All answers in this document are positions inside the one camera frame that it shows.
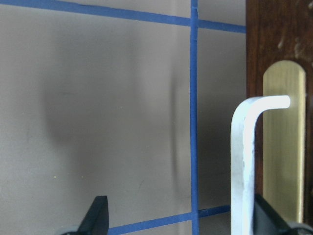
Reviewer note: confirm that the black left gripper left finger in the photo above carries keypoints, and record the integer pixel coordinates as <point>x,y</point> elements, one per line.
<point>96,221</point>

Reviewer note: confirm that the white metal drawer handle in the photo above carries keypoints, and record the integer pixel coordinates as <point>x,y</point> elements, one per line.
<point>242,149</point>

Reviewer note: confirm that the brass handle backplate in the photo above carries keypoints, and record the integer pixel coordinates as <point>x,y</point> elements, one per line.
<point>284,141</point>

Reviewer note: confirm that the brown wooden drawer cabinet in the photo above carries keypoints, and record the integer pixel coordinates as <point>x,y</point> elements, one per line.
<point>283,30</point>

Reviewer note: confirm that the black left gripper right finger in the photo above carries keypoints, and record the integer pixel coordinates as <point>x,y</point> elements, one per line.
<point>266,221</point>

